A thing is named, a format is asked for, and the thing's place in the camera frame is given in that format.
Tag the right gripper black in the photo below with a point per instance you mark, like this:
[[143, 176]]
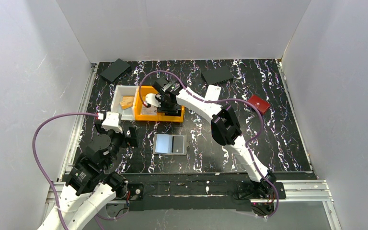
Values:
[[167, 108]]

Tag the black card case far centre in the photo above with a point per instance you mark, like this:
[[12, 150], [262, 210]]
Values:
[[217, 76]]

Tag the black card case far left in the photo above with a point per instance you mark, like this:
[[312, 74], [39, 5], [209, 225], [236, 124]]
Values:
[[115, 70]]

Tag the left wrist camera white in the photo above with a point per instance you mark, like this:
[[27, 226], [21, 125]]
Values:
[[112, 122]]

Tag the grey card holder blue inside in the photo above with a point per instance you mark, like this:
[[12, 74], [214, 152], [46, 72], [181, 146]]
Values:
[[162, 145]]

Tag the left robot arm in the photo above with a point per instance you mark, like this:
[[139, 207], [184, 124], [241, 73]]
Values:
[[88, 187]]

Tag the black VIP card in holder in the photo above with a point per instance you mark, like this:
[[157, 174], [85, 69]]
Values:
[[178, 144]]

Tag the white card holder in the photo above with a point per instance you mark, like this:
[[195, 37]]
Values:
[[213, 92]]

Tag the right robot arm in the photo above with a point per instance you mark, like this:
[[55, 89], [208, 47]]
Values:
[[225, 128]]

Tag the white plastic bin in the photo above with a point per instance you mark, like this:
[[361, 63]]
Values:
[[123, 90]]

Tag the orange double bin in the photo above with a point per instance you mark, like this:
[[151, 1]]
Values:
[[160, 117]]

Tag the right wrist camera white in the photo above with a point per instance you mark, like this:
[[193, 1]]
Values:
[[153, 99]]

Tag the black card case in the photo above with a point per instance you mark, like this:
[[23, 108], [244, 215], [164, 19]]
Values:
[[217, 76], [115, 70]]

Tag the silver cards in orange bin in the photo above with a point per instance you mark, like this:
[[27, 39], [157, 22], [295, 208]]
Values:
[[151, 111]]

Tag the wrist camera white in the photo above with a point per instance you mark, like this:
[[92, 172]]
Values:
[[112, 122], [153, 99]]

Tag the red card holder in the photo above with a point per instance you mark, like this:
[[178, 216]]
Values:
[[261, 105]]

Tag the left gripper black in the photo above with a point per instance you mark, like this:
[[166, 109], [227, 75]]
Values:
[[128, 135]]

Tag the tan cards in white bin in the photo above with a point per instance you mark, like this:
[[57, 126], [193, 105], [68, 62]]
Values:
[[127, 102]]

